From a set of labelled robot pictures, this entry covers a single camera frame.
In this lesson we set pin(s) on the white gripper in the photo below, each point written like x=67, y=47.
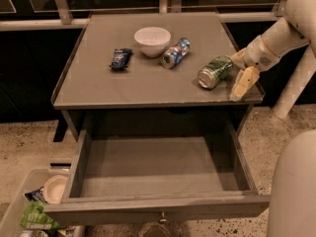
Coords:
x=258, y=55

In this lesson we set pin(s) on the green soda can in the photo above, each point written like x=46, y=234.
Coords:
x=215, y=72

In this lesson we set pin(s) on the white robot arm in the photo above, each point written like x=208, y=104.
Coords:
x=292, y=211

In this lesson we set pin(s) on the blue soda can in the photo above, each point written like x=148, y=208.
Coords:
x=174, y=54

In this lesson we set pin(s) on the grey cabinet with top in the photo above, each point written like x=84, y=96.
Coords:
x=89, y=83

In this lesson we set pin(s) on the open grey top drawer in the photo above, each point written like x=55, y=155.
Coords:
x=117, y=179

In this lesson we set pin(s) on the small metal drawer knob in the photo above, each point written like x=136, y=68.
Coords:
x=163, y=219

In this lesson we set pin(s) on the white ceramic bowl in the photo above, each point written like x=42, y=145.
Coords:
x=152, y=40

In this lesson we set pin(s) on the dark blue snack bag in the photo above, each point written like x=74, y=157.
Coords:
x=121, y=59

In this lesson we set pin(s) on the white paper bowl in bin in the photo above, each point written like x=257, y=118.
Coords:
x=54, y=188

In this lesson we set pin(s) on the dark snack bag in bin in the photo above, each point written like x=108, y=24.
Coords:
x=35, y=195

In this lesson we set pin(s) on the green chip bag in bin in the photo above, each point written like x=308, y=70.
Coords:
x=34, y=217

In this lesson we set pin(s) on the clear plastic storage bin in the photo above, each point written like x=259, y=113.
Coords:
x=10, y=224

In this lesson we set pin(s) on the metal window railing frame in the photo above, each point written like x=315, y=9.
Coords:
x=26, y=15

